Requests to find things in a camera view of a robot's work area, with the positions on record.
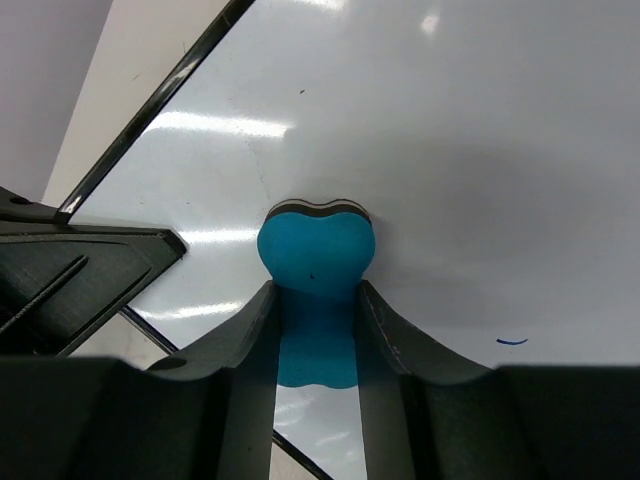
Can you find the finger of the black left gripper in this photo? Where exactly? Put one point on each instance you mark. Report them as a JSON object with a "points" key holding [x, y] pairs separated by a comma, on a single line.
{"points": [[61, 283]]}

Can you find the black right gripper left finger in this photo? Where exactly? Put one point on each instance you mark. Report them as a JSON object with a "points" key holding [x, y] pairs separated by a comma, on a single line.
{"points": [[204, 412]]}

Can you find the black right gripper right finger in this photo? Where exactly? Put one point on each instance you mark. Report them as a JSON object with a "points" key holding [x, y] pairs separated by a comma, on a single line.
{"points": [[428, 412]]}

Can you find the blue bone-shaped whiteboard eraser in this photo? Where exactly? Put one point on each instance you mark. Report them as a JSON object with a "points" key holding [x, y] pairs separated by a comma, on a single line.
{"points": [[317, 255]]}

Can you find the white whiteboard with black frame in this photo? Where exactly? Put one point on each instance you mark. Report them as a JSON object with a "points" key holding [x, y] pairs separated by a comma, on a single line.
{"points": [[494, 143]]}

